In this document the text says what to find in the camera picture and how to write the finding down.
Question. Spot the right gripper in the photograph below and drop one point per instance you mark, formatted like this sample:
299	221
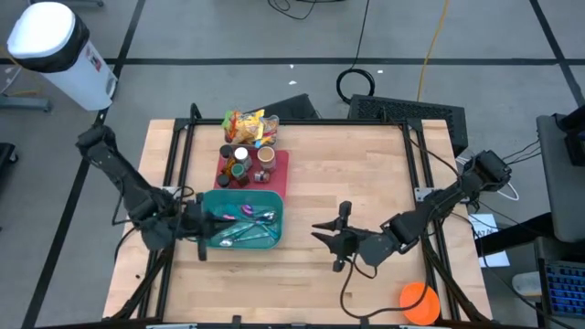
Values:
347	242

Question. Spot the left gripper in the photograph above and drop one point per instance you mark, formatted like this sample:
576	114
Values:
194	224

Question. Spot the purple iridescent spoon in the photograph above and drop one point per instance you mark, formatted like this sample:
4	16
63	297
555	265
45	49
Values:
247	209

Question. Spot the purple label spice jar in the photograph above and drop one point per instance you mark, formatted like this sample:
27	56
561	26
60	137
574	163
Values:
223	180

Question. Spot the dark metal spoon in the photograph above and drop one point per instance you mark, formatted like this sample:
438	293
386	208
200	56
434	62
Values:
269	215

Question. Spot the teal plastic spoon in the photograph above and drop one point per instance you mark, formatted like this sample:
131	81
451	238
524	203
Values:
272	232

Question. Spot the green lid oregano jar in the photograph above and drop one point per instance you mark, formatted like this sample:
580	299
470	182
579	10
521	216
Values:
237	171

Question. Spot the orange taco seasoning packet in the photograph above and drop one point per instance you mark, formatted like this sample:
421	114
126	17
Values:
228	165

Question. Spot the teal plastic bin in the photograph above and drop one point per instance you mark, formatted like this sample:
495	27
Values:
274	201

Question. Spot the white lid jar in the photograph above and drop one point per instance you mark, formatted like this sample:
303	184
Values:
241	153

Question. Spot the orange snack bag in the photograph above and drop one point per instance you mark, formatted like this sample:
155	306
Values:
236	128

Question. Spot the silver green snack bag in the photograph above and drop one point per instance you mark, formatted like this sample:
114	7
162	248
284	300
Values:
227	121

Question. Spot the yellow blue chips bag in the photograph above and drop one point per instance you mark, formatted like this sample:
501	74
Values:
250	125

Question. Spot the red brown snack bag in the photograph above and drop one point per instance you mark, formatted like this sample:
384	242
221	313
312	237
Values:
270	133

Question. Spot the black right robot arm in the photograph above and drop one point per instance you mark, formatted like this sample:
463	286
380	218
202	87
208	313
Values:
434	210

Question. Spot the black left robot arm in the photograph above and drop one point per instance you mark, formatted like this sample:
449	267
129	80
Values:
128	187

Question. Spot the red plastic bin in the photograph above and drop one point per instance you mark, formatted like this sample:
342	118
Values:
281	169

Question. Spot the orange plastic bowl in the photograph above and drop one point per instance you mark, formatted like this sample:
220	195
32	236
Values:
418	308

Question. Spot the black box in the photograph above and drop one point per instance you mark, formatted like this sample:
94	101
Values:
294	107

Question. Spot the black perforated computer case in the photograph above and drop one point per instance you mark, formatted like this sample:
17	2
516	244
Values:
407	112

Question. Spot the white paper sheet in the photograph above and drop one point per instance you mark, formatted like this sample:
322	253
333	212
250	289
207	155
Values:
486	226

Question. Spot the black desk beam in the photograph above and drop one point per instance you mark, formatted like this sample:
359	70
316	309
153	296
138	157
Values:
512	235

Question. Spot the white rounded object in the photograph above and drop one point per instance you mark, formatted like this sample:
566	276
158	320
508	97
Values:
525	283

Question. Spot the black chair base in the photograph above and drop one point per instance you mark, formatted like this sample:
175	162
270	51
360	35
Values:
7	157

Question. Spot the grey furniture base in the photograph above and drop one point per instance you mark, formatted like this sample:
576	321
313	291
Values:
23	104

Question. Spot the white trash bin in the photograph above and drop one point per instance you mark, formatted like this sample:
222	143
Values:
50	45

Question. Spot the backlit keyboard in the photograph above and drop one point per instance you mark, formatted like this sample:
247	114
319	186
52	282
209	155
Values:
566	288

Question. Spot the black desk device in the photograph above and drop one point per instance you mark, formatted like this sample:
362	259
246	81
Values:
577	141

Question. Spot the black metal table frame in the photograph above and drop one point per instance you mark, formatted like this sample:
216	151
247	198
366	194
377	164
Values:
343	122

